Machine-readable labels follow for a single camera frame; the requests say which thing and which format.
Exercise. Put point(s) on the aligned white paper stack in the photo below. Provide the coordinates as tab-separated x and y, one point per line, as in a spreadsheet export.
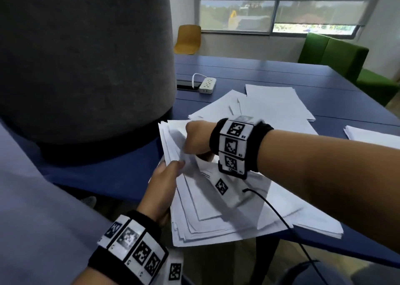
375	136

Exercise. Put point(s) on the yellow chair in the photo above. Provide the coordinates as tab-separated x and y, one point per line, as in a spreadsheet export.
187	39

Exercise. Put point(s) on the left wristband with marker tiles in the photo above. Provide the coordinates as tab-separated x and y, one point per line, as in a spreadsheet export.
131	241

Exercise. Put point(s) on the person's right hand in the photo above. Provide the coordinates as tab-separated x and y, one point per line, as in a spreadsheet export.
198	137

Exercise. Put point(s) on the green sofa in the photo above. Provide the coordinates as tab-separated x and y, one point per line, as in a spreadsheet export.
340	55

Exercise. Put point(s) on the white power strip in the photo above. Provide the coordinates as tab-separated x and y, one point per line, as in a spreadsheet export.
207	84

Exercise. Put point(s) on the dark table leg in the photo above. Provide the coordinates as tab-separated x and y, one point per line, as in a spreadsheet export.
267	259

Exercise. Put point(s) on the gathered white paper bundle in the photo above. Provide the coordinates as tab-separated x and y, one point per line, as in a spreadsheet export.
212	219

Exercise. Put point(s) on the wristband with marker tiles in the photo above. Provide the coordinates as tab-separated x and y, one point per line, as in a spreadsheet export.
131	241
234	144

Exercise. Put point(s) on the person's right forearm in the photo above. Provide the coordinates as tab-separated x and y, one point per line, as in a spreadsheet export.
328	181

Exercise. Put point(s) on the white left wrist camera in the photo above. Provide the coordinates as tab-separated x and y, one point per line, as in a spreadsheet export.
175	270

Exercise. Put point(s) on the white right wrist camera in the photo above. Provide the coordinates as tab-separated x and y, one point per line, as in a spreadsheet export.
232	197

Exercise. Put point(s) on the right wristband with marker tiles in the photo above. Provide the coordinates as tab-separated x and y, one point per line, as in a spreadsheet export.
234	144

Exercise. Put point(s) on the grey felt pillar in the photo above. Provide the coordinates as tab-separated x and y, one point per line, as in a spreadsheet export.
78	59

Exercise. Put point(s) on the person's lavender shirt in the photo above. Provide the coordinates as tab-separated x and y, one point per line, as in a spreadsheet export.
37	231

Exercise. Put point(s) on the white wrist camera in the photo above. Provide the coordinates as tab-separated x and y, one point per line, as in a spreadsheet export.
232	197
175	270

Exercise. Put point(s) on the person's left hand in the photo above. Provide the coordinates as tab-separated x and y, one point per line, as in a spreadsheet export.
162	194

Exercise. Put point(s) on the person's blue jeans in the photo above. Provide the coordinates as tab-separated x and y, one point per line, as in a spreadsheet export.
300	275

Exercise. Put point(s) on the pile of white papers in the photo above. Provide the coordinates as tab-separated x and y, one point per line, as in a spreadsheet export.
275	106

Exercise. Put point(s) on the large framed window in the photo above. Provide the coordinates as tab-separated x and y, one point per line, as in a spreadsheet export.
243	16

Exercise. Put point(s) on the white clog shoe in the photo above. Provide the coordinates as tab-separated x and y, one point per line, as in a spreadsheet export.
89	201

